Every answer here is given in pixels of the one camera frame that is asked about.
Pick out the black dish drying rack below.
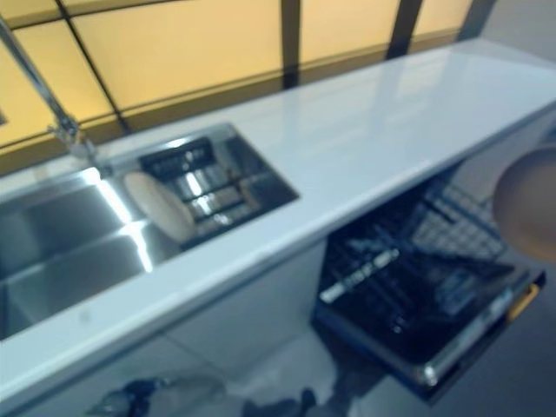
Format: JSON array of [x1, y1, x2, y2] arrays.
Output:
[[138, 136, 262, 245]]

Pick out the dark window frame grid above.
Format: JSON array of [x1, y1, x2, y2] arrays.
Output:
[[0, 0, 488, 175]]

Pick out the beige round plate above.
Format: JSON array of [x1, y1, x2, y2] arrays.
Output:
[[492, 146, 556, 258], [122, 170, 195, 242]]

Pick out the chrome gooseneck faucet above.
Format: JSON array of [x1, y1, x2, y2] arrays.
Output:
[[0, 12, 100, 160]]

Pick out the stainless steel sink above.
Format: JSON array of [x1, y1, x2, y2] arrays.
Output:
[[0, 122, 301, 342]]

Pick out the white cabinet door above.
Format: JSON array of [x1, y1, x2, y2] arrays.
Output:
[[0, 332, 206, 417], [165, 242, 332, 380]]

